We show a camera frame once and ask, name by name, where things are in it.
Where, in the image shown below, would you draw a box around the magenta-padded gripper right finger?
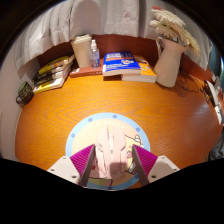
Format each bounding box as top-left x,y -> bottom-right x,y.
131,144 -> 181,187

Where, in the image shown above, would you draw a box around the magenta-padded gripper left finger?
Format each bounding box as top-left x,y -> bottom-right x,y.
47,143 -> 97,188

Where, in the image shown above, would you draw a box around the pink computer mouse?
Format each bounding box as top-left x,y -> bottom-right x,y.
94,125 -> 129,179

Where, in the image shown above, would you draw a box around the round cartoon mouse pad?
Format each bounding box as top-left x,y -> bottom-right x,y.
65,112 -> 152,191

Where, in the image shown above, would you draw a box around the grey chair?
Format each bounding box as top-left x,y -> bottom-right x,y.
208,128 -> 224,162

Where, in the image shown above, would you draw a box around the white paper sheet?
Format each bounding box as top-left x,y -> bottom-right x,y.
214,104 -> 224,126

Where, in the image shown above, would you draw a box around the yellow and white book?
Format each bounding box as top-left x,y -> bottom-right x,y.
33,71 -> 72,94

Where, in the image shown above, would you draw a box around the dark green mug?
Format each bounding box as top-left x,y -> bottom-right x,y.
15,81 -> 35,106

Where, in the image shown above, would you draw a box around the silver laptop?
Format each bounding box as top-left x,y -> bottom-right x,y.
203,79 -> 222,108

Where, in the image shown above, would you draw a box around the orange book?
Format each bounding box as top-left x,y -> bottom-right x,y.
121,55 -> 158,84

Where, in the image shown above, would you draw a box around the dark book with yellow text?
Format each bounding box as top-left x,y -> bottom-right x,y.
32,64 -> 73,87

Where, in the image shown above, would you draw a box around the red-brown thin book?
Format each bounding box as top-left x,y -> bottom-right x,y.
69,63 -> 104,79

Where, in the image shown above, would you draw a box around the white ceramic jug vase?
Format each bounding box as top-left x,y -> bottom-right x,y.
153,35 -> 188,88

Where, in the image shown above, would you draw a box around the blue book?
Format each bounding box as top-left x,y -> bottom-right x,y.
102,50 -> 142,77

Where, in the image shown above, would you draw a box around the clear sanitizer bottle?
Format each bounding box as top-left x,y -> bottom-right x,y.
89,39 -> 101,69

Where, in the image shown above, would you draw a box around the beige lidded cup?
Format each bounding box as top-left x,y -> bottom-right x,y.
70,33 -> 93,69

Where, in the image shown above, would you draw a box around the white and pink flowers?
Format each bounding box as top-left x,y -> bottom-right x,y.
148,5 -> 202,58

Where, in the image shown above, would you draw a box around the white curtain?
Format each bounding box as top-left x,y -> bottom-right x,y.
13,0 -> 214,71

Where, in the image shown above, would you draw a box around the black cable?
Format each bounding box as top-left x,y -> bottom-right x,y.
176,53 -> 208,94

